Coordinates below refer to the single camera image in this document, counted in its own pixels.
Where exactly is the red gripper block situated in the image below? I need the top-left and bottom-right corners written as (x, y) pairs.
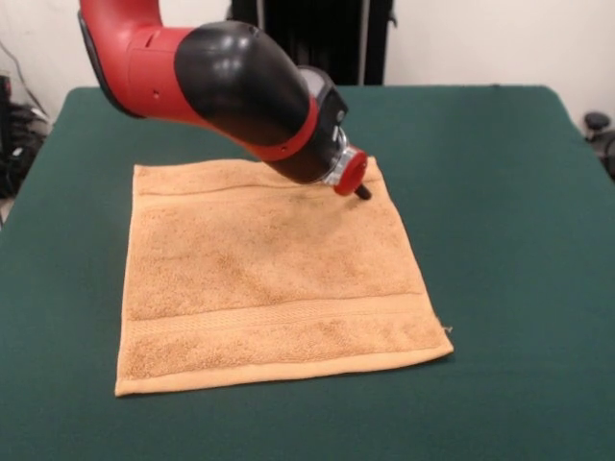
top-left (332, 149), bottom-right (373, 202)

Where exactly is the tan terry towel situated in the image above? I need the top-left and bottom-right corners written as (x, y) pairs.
top-left (113, 156), bottom-right (455, 399)

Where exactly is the dark green table cloth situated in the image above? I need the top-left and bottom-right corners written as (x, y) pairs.
top-left (0, 85), bottom-right (615, 461)

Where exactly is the black stand behind table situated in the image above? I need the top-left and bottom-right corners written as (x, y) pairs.
top-left (225, 0), bottom-right (400, 87)

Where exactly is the dark tripod base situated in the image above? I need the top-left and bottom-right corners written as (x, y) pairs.
top-left (583, 111), bottom-right (615, 182)
top-left (0, 103), bottom-right (49, 198)

